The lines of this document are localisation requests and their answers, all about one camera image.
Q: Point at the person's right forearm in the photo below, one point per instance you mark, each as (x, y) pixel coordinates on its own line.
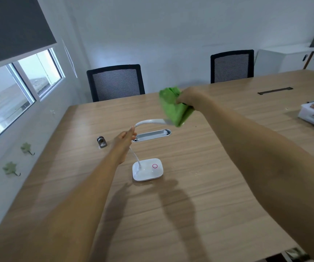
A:
(255, 150)

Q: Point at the black mesh office chair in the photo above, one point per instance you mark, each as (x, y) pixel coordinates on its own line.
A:
(116, 83)
(232, 66)

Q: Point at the white low cabinet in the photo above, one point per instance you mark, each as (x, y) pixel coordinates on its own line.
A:
(285, 58)

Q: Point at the person's right fingers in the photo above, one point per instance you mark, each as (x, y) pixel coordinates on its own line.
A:
(183, 100)

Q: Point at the person's left fingers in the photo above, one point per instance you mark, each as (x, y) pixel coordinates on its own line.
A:
(132, 134)

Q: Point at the person's left hand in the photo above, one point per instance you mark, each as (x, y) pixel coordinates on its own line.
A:
(120, 148)

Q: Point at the green leaf wall hook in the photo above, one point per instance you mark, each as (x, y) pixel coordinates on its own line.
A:
(10, 168)
(26, 148)

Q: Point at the dark grey roller blind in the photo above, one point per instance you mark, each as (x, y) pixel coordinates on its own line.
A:
(12, 27)

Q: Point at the green cleaning cloth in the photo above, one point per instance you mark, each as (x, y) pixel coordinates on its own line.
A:
(173, 109)

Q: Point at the white desk lamp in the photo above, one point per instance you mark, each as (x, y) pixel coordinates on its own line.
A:
(148, 170)

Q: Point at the person's right hand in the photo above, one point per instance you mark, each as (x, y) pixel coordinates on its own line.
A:
(195, 96)

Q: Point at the person's left forearm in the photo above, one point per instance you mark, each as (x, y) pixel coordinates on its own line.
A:
(77, 201)

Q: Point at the white wall board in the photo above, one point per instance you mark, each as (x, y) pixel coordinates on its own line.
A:
(70, 58)

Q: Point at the sliding glass window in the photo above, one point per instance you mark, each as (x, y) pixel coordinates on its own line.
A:
(15, 87)

